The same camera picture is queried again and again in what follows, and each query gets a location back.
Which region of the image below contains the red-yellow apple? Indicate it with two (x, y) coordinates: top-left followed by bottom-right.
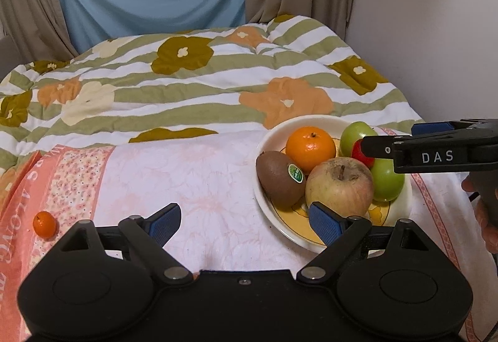
(305, 157), (374, 220)

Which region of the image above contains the orange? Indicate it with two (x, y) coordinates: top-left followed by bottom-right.
(286, 126), (336, 174)

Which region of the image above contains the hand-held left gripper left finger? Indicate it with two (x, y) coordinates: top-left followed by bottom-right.
(58, 203), (194, 285)

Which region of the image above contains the pink floral cloth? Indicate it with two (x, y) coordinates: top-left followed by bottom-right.
(0, 127), (489, 342)

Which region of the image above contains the person's right hand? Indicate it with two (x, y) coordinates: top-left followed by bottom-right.
(462, 174), (498, 254)

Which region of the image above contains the small orange kumquat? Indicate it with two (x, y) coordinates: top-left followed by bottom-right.
(32, 211), (58, 237)

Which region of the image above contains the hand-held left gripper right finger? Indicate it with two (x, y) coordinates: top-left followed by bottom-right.
(296, 202), (430, 284)

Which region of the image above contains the green apple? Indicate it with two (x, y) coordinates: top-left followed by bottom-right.
(340, 121), (379, 158)
(369, 159), (405, 203)

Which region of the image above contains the cream plate with duck print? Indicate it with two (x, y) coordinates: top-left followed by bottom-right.
(254, 115), (413, 254)

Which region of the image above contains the green striped floral blanket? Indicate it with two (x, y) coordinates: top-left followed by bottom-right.
(0, 15), (425, 171)

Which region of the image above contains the brown kiwi with sticker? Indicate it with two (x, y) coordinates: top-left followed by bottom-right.
(256, 151), (307, 209)

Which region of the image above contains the red cherry tomato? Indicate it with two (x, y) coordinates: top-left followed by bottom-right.
(352, 140), (375, 168)

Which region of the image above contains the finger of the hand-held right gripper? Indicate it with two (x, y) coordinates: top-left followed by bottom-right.
(360, 135), (395, 160)
(411, 119), (498, 137)

